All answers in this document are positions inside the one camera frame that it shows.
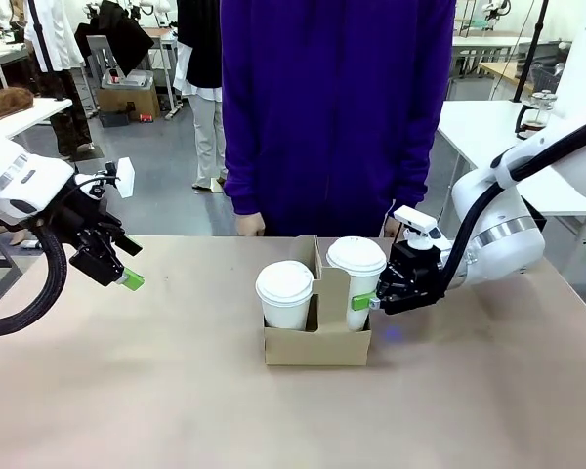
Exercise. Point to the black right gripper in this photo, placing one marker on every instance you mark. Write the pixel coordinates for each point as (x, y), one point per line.
(420, 278)

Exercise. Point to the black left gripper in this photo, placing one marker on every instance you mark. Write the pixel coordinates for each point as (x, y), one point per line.
(88, 215)

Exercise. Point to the white plastic cup lid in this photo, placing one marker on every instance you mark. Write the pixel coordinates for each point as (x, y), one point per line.
(284, 279)
(356, 255)

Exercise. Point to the brown cardboard cup carrier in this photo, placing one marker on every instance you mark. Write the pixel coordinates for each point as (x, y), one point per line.
(317, 349)

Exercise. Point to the glass french press with coffee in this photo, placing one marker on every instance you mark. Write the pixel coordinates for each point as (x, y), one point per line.
(537, 117)

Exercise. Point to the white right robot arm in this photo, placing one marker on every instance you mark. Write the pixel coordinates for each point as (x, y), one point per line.
(508, 244)

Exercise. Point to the person left forearm purple sleeve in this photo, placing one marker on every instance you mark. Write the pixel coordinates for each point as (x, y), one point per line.
(415, 185)

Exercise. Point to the person right forearm purple sleeve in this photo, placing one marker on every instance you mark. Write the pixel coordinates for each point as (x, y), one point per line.
(241, 185)

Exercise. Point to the person left hand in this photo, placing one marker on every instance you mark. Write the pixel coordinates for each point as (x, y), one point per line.
(392, 227)

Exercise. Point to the person right hand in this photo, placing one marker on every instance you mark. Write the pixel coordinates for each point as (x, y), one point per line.
(250, 225)

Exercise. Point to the dark grey floor box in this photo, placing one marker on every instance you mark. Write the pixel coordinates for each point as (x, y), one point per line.
(113, 119)

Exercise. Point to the brown cardboard box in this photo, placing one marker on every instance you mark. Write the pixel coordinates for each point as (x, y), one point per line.
(127, 102)

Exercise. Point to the small white side table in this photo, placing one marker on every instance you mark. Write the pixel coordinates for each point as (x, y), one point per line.
(39, 112)

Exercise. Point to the grey flat case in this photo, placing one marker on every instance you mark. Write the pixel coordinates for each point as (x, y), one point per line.
(127, 79)

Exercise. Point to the person in purple sweater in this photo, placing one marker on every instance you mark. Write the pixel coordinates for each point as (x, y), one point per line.
(327, 122)

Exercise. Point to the brown furry object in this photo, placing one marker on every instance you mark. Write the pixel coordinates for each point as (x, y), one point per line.
(5, 102)

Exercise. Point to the large white table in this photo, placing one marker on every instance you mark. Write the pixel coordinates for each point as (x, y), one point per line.
(469, 132)

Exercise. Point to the black hanging cloth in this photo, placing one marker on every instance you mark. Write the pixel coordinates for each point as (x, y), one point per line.
(122, 34)

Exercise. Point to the person black top white trousers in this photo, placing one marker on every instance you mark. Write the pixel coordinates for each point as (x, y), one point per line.
(202, 49)

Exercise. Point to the person in white coat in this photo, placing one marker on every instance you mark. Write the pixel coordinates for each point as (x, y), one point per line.
(54, 34)

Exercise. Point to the white workbench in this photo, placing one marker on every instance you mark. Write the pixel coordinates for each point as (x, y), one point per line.
(0, 56)

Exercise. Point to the wooden top table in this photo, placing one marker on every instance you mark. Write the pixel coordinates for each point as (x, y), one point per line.
(503, 71)

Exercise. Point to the white lab table with legs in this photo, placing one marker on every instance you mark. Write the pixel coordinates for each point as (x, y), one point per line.
(488, 43)

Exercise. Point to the black pole stand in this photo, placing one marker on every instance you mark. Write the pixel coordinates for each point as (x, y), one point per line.
(530, 49)

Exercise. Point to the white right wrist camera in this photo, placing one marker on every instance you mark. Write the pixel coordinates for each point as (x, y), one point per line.
(415, 220)

